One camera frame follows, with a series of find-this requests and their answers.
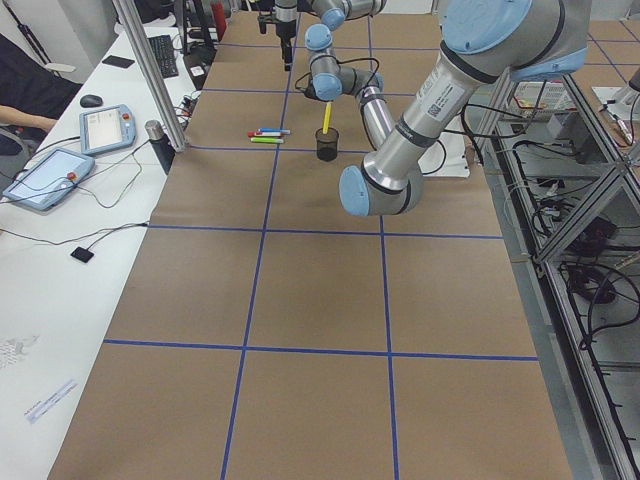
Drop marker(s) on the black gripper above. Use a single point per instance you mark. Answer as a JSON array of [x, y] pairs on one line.
[[285, 26], [314, 91]]

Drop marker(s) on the yellow highlighter pen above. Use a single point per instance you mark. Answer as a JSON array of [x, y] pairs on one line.
[[327, 118]]

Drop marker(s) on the black mesh pen cup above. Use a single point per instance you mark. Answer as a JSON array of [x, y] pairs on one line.
[[327, 144]]

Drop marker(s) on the blue highlighter pen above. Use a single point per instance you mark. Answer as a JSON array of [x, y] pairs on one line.
[[284, 131]]

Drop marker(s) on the red capped marker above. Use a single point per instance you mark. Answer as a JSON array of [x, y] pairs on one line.
[[272, 134]]

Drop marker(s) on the green highlighter pen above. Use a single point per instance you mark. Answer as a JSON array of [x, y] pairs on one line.
[[267, 140]]

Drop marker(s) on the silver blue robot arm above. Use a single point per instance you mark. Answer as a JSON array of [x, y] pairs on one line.
[[283, 15], [532, 40]]

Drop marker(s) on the black keyboard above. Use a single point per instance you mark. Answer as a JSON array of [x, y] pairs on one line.
[[163, 51]]

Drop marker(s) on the dark steel water bottle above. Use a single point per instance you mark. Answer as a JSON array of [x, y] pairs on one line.
[[160, 143]]

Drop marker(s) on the black phone on desk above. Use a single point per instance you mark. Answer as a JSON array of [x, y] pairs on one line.
[[118, 61]]

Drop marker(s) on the far teach pendant tablet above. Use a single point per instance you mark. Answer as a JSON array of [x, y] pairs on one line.
[[106, 129]]

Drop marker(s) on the teach pendant tablet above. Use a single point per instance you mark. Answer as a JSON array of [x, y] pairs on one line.
[[49, 181], [106, 129]]

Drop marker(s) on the black computer mouse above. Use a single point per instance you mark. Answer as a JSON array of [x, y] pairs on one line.
[[91, 101]]

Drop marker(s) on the person in black shirt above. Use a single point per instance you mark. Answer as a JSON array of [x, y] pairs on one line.
[[32, 98]]

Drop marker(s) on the near teach pendant tablet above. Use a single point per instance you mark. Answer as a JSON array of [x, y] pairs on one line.
[[49, 181]]

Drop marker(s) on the small black square pad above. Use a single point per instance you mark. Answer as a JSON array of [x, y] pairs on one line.
[[84, 255]]

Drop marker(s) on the white side desk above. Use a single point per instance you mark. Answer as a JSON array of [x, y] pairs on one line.
[[55, 310]]

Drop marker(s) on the paper label on desk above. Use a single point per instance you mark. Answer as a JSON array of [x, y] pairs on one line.
[[41, 407]]

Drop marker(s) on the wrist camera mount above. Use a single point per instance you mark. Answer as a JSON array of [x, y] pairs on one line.
[[264, 20]]

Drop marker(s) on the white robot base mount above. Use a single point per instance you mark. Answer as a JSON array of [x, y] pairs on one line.
[[446, 158]]

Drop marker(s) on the white wire basket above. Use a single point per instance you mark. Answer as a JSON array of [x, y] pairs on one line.
[[546, 96]]

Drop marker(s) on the aluminium frame rack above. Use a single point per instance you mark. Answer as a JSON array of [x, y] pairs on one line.
[[567, 198]]

